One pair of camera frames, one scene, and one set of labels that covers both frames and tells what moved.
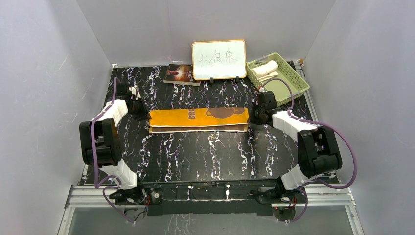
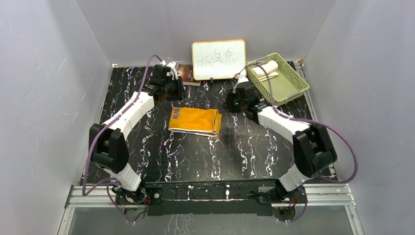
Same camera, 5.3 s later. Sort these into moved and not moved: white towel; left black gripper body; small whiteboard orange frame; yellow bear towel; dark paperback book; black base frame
Moved: left black gripper body; yellow bear towel
Not moved: dark paperback book; white towel; black base frame; small whiteboard orange frame
